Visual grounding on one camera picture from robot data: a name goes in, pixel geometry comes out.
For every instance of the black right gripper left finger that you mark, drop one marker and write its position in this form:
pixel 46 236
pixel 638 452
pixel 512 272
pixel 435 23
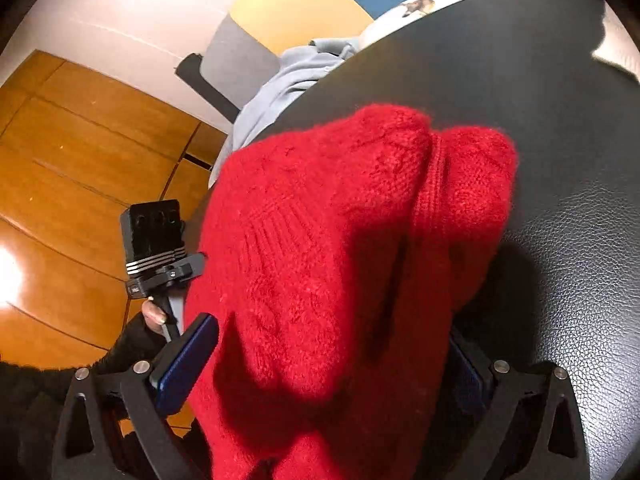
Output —
pixel 115 426

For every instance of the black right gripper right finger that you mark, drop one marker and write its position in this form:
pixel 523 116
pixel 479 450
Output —
pixel 526 424

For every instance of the red knitted sweater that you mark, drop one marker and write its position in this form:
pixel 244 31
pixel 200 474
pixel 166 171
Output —
pixel 336 258

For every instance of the person's left hand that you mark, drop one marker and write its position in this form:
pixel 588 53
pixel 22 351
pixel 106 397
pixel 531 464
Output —
pixel 154 317

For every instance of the wooden cabinet doors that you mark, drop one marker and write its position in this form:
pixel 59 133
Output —
pixel 77 148

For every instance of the light blue folded garment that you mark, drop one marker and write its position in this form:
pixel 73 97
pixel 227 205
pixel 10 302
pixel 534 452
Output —
pixel 300 69

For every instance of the white cushion with print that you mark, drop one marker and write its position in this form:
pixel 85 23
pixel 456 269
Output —
pixel 399 17

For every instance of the black sofa armrest post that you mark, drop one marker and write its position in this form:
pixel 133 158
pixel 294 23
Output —
pixel 188 70

